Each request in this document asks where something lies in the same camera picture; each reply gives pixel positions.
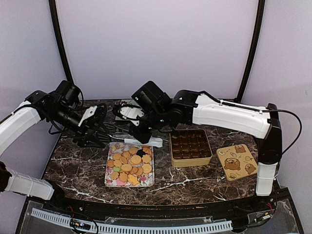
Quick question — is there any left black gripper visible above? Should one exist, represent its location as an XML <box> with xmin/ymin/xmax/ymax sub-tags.
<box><xmin>48</xmin><ymin>103</ymin><xmax>110</xmax><ymax>148</ymax></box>

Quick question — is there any round patterned biscuit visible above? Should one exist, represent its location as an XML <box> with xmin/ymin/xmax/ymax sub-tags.
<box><xmin>130</xmin><ymin>155</ymin><xmax>142</xmax><ymax>165</ymax></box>

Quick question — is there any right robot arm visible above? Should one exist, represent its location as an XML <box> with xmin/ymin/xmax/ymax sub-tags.
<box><xmin>120</xmin><ymin>81</ymin><xmax>282</xmax><ymax>212</ymax></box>

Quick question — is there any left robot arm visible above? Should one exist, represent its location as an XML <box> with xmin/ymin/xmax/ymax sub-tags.
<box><xmin>0</xmin><ymin>80</ymin><xmax>107</xmax><ymax>213</ymax></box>

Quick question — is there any black sandwich cookie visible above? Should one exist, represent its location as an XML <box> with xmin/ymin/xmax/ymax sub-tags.
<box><xmin>136</xmin><ymin>149</ymin><xmax>146</xmax><ymax>157</ymax></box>

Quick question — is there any floral cookie tray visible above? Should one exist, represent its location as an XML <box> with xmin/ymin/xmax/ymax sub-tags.
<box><xmin>104</xmin><ymin>142</ymin><xmax>155</xmax><ymax>188</ymax></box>

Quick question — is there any square floral plate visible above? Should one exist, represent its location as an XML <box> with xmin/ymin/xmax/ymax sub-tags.
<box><xmin>113</xmin><ymin>99</ymin><xmax>137</xmax><ymax>121</ymax></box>

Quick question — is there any gold cookie tin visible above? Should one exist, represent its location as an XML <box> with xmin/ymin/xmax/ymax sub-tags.
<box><xmin>169</xmin><ymin>129</ymin><xmax>213</xmax><ymax>167</ymax></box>

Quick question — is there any pink flower cookie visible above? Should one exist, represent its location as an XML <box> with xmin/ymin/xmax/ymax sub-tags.
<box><xmin>116</xmin><ymin>178</ymin><xmax>126</xmax><ymax>186</ymax></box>

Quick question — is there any bear printed tin lid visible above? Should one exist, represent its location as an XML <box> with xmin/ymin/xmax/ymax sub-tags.
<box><xmin>216</xmin><ymin>144</ymin><xmax>258</xmax><ymax>181</ymax></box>

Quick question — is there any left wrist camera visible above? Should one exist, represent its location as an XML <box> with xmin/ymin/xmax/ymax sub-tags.
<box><xmin>78</xmin><ymin>106</ymin><xmax>98</xmax><ymax>127</ymax></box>

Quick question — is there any white slotted cable duct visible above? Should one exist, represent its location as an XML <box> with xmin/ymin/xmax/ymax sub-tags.
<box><xmin>31</xmin><ymin>208</ymin><xmax>233</xmax><ymax>234</ymax></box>

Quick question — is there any left black frame post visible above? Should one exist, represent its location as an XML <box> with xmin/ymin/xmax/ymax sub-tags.
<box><xmin>48</xmin><ymin>0</ymin><xmax>74</xmax><ymax>83</ymax></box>

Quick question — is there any black frame post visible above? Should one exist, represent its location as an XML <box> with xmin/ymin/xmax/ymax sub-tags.
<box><xmin>234</xmin><ymin>0</ymin><xmax>266</xmax><ymax>103</ymax></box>
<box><xmin>48</xmin><ymin>0</ymin><xmax>74</xmax><ymax>83</ymax></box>

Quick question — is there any right black frame post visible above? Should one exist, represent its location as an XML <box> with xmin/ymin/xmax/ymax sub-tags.
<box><xmin>234</xmin><ymin>0</ymin><xmax>266</xmax><ymax>103</ymax></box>

